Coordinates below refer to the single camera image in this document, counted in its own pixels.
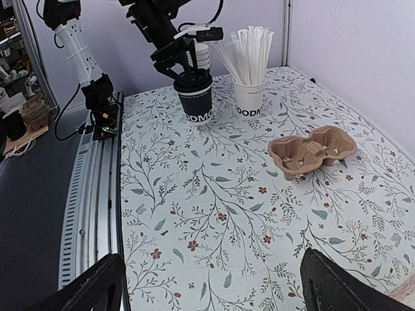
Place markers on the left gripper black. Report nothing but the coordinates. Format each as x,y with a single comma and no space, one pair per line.
170,52

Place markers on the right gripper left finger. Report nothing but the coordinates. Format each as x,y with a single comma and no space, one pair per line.
98,288

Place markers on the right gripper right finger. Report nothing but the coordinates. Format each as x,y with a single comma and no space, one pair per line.
326,286

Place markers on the black plastic cup lid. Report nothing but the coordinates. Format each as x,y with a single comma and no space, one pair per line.
199,80

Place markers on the black white paper cup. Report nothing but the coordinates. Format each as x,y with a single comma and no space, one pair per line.
196,102

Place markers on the brown cardboard cup carrier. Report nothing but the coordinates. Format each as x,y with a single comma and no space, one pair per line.
295,155

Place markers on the paper takeout bag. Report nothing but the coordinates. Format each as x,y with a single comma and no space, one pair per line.
404,293

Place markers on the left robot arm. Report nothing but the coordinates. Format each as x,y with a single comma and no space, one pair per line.
117,45

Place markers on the stack of paper cups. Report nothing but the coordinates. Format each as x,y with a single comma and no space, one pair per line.
203,58

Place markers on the bundle of wrapped straws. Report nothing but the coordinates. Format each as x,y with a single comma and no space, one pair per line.
246,55

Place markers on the white cup holding straws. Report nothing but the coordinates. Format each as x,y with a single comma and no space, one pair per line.
249,99

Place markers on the floral table mat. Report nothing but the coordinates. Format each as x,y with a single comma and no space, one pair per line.
210,223

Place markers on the background cardboard carrier stack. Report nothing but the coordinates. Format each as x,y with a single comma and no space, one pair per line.
35,112

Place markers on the background black lid stack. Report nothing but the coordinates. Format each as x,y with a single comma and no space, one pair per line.
14,125

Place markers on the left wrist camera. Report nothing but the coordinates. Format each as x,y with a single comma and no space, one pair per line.
201,33

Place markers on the front aluminium rail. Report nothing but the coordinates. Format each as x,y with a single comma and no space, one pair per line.
92,219

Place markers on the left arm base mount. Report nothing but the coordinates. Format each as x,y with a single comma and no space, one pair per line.
105,125

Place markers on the right aluminium frame post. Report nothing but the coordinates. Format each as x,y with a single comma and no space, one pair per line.
287,32

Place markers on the aluminium frame post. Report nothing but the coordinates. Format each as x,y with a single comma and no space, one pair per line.
287,32
33,50

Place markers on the left aluminium frame post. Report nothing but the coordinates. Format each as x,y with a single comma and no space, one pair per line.
33,50

